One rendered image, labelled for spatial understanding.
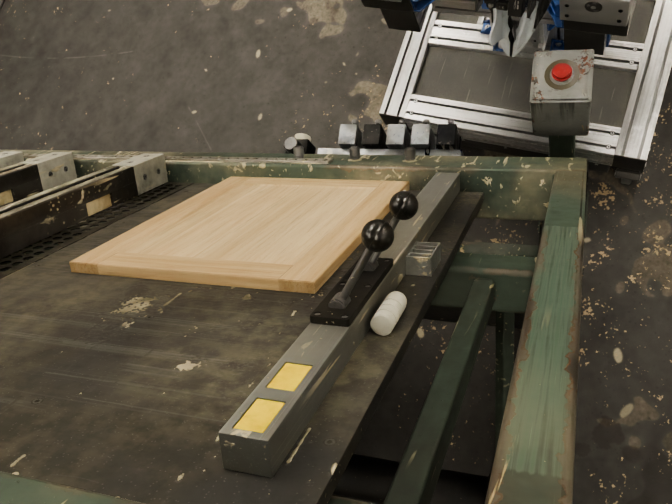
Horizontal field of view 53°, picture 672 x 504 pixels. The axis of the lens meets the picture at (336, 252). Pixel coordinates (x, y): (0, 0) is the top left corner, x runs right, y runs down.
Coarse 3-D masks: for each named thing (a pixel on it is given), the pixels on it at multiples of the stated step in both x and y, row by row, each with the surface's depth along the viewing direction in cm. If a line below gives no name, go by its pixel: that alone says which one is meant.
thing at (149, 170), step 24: (120, 168) 152; (144, 168) 157; (48, 192) 135; (72, 192) 136; (96, 192) 142; (120, 192) 150; (144, 192) 158; (0, 216) 120; (24, 216) 124; (48, 216) 130; (72, 216) 136; (0, 240) 119; (24, 240) 125
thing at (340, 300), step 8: (368, 224) 76; (376, 224) 75; (384, 224) 76; (368, 232) 75; (376, 232) 75; (384, 232) 75; (392, 232) 76; (368, 240) 75; (376, 240) 75; (384, 240) 75; (392, 240) 76; (368, 248) 76; (376, 248) 76; (384, 248) 76; (368, 256) 78; (360, 264) 78; (352, 272) 79; (360, 272) 79; (352, 280) 79; (344, 288) 80; (352, 288) 80; (336, 296) 81; (344, 296) 81; (328, 304) 81; (336, 304) 80; (344, 304) 80
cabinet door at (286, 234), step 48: (240, 192) 147; (288, 192) 145; (336, 192) 142; (384, 192) 139; (144, 240) 120; (192, 240) 118; (240, 240) 117; (288, 240) 115; (336, 240) 113; (288, 288) 98
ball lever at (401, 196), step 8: (400, 192) 86; (408, 192) 86; (392, 200) 86; (400, 200) 86; (408, 200) 86; (416, 200) 86; (392, 208) 86; (400, 208) 86; (408, 208) 86; (416, 208) 86; (400, 216) 86; (408, 216) 86; (392, 224) 88; (376, 256) 91; (368, 264) 91; (376, 264) 92
